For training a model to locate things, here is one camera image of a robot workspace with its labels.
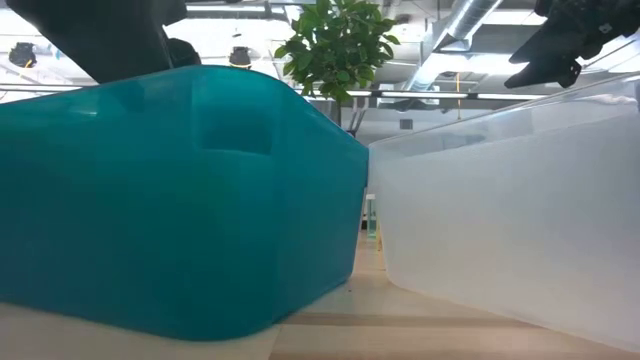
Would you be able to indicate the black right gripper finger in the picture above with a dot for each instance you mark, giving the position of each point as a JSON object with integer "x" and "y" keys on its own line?
{"x": 550, "y": 75}
{"x": 547, "y": 47}

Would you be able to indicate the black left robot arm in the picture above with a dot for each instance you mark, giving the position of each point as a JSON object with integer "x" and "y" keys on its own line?
{"x": 110, "y": 35}

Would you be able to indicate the clear plastic bin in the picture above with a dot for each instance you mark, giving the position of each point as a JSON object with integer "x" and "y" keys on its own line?
{"x": 500, "y": 225}

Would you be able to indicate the teal plastic bin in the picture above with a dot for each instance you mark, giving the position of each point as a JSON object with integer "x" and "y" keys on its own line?
{"x": 150, "y": 200}

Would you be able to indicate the green leafy plant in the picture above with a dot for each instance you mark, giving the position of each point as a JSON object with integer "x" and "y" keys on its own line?
{"x": 340, "y": 50}

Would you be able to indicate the silver ventilation duct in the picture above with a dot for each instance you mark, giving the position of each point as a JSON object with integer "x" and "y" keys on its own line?
{"x": 465, "y": 25}

